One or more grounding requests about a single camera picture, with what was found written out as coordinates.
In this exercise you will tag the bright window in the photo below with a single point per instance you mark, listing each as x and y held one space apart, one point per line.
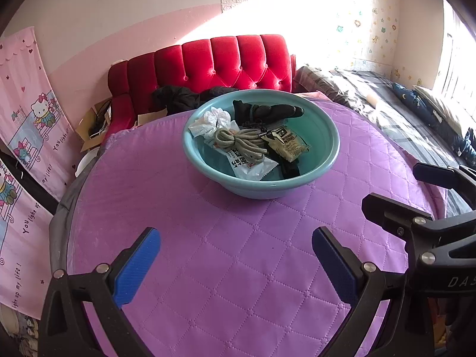
457 52

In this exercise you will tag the white snack packet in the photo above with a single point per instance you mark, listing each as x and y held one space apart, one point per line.
249 169

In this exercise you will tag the teal plastic basin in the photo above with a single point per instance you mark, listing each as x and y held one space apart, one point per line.
260 189

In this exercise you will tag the white plastic colander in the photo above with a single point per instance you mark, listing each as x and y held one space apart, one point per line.
83 163

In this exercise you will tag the pink cartoon curtain panel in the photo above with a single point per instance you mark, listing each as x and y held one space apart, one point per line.
29 100
18 249

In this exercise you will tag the red tufted sofa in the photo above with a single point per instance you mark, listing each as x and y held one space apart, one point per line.
223 63

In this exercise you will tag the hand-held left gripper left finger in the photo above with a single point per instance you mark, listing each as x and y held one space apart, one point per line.
137 267

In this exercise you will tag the flat cardboard piece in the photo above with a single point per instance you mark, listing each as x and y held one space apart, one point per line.
150 117

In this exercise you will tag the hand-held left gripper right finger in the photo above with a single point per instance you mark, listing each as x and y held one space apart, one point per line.
334 267

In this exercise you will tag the beige seasoning packet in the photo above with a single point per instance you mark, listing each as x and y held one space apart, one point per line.
288 143

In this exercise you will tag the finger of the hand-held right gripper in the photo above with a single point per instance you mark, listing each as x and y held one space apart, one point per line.
390 210
433 174

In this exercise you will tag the white tissue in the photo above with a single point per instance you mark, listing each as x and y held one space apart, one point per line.
208 124

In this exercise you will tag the dark blue printed cloth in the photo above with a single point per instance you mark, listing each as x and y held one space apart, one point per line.
420 106

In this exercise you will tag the folded dark blanket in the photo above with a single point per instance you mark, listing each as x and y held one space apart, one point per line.
331 85

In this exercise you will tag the black clothes pile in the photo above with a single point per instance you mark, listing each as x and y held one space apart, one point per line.
178 98

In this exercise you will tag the cream pillow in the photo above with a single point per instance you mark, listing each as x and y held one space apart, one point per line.
438 106

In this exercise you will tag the bed with grey bedding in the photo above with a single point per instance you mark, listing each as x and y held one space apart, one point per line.
401 126

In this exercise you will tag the black gloves bundle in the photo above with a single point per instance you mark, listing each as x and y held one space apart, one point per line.
275 111

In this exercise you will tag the pale printed cloth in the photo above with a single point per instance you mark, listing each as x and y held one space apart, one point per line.
15 327

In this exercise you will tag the open cardboard box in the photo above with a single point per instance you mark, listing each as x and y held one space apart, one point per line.
85 126

